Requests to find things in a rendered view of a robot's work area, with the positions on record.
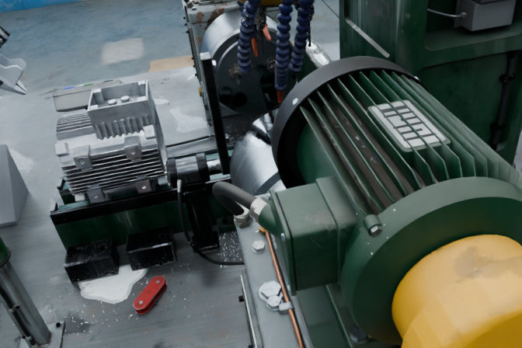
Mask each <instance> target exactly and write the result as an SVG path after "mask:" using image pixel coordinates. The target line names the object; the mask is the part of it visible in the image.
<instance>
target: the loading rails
mask: <svg viewBox="0 0 522 348"><path fill-rule="evenodd" d="M236 143H237V142H236ZM236 143H232V144H227V146H228V154H229V159H230V161H231V154H232V152H233V150H234V147H235V145H236ZM199 153H205V154H206V158H207V162H210V161H214V160H216V159H218V158H219V157H218V149H217V147H212V148H205V149H201V150H197V151H189V152H185V153H181V154H177V155H170V156H167V157H168V159H172V158H175V159H179V158H186V157H190V156H194V155H196V154H199ZM209 173H210V178H211V180H210V182H207V189H208V193H209V197H208V198H206V202H207V209H208V213H209V216H210V220H211V226H213V225H216V224H217V228H218V231H219V233H224V232H228V231H234V230H235V223H234V219H235V218H234V214H233V213H231V212H230V211H229V210H228V209H227V208H226V207H224V206H223V205H222V204H221V203H220V202H219V201H218V200H217V198H216V197H215V195H214V194H213V192H212V187H213V185H214V184H215V183H217V182H219V181H221V182H226V183H230V184H232V183H231V177H230V174H229V175H225V176H223V175H222V172H221V170H214V171H209ZM155 186H156V191H153V192H149V193H138V191H134V192H130V193H124V194H120V195H116V196H112V198H111V200H108V201H103V202H99V203H96V202H95V203H91V202H90V200H88V201H85V202H81V203H79V202H76V201H75V195H74V196H72V193H71V191H70V190H69V187H68V184H66V180H64V176H62V177H59V180H58V182H57V190H58V192H59V194H60V196H61V199H62V200H63V202H64V205H61V206H58V205H57V202H54V203H52V204H51V208H50V214H49V215H50V219H51V220H52V222H53V224H54V227H55V228H56V230H57V233H58V235H59V237H60V239H61V241H62V243H63V245H64V248H65V250H66V251H67V247H70V246H74V245H81V244H85V243H89V242H96V241H99V240H103V239H107V238H112V239H113V240H114V243H115V245H116V246H119V245H125V244H126V241H127V236H128V235H129V234H132V233H136V232H140V231H147V230H151V229H155V228H161V227H165V226H172V231H173V234H176V233H180V232H183V227H182V223H181V220H180V216H179V205H178V196H177V188H175V189H173V188H172V187H171V186H170V187H169V186H168V185H164V186H160V185H158V184H155ZM182 205H183V215H184V220H185V223H186V229H187V231H191V230H192V227H191V223H190V218H189V215H188V212H187V209H186V203H183V204H182Z"/></svg>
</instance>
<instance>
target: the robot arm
mask: <svg viewBox="0 0 522 348"><path fill-rule="evenodd" d="M0 28H1V29H2V30H3V31H4V32H2V31H1V30H0V48H1V47H2V45H3V44H4V43H5V42H6V41H7V40H8V39H9V36H10V35H11V34H10V33H9V32H8V31H7V30H5V29H4V28H3V27H2V26H1V25H0ZM25 68H26V62H25V61H24V60H23V59H22V58H16V59H13V60H9V59H8V58H6V57H5V56H4V55H2V54H0V88H2V89H4V90H8V91H10V92H15V93H18V94H21V95H25V94H26V93H27V91H26V88H25V87H24V85H23V84H22V83H21V81H20V80H19V78H20V77H21V75H22V73H23V71H24V70H25Z"/></svg>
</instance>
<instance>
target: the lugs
mask: <svg viewBox="0 0 522 348"><path fill-rule="evenodd" d="M143 128H144V137H145V138H146V140H151V139H155V138H157V135H156V130H155V126H154V125H149V126H145V127H143ZM54 147H55V153H56V155H57V156H59V157H62V156H66V155H70V153H69V148H68V143H66V142H65V141H64V142H60V143H56V144H54ZM168 183H169V178H168V175H165V177H162V178H158V184H159V185H160V186H164V185H168ZM88 200H89V198H88V194H87V193H82V194H78V195H75V201H76V202H79V203H81V202H85V201H88Z"/></svg>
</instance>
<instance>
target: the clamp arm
mask: <svg viewBox="0 0 522 348"><path fill-rule="evenodd" d="M200 63H201V67H202V71H203V76H204V83H205V87H206V92H207V99H208V103H209V108H210V112H211V120H212V124H213V128H214V136H215V141H216V145H217V153H218V157H219V158H218V159H216V160H215V161H218V160H219V162H216V163H215V164H216V165H219V164H220V166H219V167H217V170H220V169H221V172H222V175H223V176H225V175H229V174H230V159H229V154H228V146H227V144H228V143H230V142H229V137H228V134H226V133H225V132H224V124H223V120H222V115H221V106H220V102H219V97H218V88H217V84H216V79H215V74H214V71H217V65H216V62H215V61H212V57H211V53H210V52H206V53H201V54H200Z"/></svg>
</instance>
